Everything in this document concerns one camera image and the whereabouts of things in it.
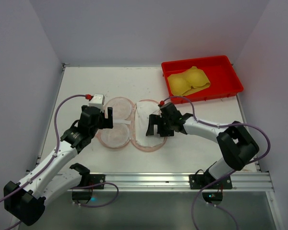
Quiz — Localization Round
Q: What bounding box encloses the white bra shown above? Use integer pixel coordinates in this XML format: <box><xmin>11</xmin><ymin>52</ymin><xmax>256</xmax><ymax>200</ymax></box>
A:
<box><xmin>134</xmin><ymin>100</ymin><xmax>165</xmax><ymax>149</ymax></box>

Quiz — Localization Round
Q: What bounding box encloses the floral mesh laundry bag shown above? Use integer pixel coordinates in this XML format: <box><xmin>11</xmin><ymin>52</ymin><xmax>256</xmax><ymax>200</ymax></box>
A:
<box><xmin>97</xmin><ymin>97</ymin><xmax>167</xmax><ymax>152</ymax></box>

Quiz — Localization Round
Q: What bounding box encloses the yellow bra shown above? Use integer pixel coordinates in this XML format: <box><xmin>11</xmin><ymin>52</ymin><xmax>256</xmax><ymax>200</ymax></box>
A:
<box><xmin>167</xmin><ymin>66</ymin><xmax>211</xmax><ymax>96</ymax></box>

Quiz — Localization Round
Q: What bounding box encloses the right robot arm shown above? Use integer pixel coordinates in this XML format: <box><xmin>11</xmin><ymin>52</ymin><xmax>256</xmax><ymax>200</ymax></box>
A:
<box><xmin>146</xmin><ymin>103</ymin><xmax>259</xmax><ymax>185</ymax></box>

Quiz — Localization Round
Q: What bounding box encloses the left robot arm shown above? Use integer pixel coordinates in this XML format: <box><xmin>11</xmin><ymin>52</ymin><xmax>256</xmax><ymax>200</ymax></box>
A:
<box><xmin>3</xmin><ymin>105</ymin><xmax>113</xmax><ymax>226</ymax></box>

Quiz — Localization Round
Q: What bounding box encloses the red plastic tray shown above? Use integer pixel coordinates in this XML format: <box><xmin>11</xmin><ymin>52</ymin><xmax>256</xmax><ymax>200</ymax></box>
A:
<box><xmin>161</xmin><ymin>55</ymin><xmax>243</xmax><ymax>102</ymax></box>

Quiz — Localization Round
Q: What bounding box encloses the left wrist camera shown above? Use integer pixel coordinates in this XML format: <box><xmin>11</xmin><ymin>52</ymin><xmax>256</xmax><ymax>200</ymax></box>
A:
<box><xmin>85</xmin><ymin>94</ymin><xmax>105</xmax><ymax>110</ymax></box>

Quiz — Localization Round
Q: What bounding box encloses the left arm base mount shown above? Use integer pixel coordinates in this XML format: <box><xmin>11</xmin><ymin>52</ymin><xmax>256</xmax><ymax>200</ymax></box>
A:
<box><xmin>69</xmin><ymin>174</ymin><xmax>106</xmax><ymax>191</ymax></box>

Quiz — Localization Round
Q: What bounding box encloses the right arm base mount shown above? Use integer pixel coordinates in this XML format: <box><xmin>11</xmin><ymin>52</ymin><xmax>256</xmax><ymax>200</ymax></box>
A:
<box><xmin>189</xmin><ymin>169</ymin><xmax>233</xmax><ymax>190</ymax></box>

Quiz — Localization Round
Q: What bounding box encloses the aluminium front rail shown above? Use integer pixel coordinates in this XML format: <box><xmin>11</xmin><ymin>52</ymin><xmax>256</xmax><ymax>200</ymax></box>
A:
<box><xmin>91</xmin><ymin>172</ymin><xmax>274</xmax><ymax>192</ymax></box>

